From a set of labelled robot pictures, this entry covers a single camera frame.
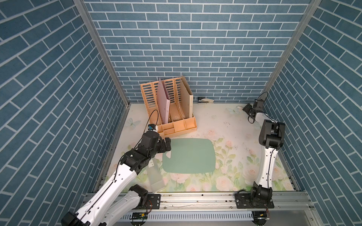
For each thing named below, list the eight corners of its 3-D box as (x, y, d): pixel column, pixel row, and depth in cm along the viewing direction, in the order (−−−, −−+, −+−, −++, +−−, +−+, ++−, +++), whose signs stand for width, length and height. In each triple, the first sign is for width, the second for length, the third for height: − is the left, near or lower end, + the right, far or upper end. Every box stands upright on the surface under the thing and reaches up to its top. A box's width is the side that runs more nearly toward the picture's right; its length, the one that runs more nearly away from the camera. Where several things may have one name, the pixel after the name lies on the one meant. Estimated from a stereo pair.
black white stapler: (197, 102, 125) (198, 99, 121) (197, 100, 127) (197, 96, 124) (213, 103, 125) (214, 99, 122) (212, 100, 127) (213, 97, 124)
